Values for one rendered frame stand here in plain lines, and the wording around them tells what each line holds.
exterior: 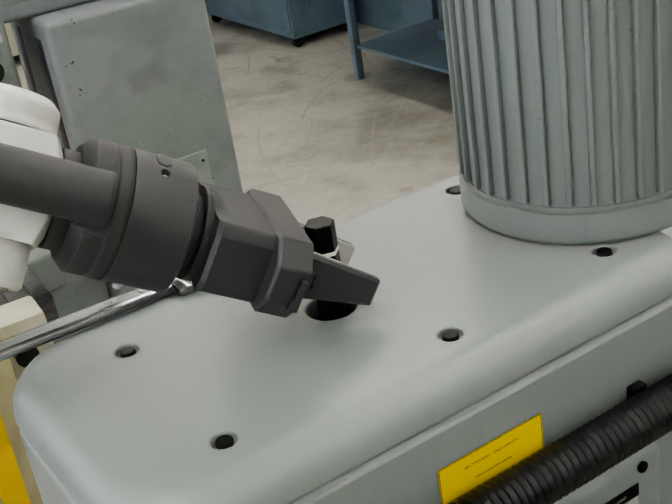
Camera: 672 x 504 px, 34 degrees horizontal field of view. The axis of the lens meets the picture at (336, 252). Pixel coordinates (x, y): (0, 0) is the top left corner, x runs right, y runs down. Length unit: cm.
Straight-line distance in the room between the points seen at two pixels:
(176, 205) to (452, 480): 25
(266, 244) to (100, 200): 12
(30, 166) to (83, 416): 18
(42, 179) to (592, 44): 38
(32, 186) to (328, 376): 22
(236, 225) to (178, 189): 4
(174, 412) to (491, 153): 31
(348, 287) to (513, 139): 17
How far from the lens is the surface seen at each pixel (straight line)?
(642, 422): 81
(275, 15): 835
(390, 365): 72
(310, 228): 76
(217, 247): 71
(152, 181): 70
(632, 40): 80
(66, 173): 66
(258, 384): 73
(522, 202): 84
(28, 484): 285
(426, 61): 680
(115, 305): 85
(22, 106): 70
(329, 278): 75
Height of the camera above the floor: 228
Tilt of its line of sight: 27 degrees down
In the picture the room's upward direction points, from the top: 9 degrees counter-clockwise
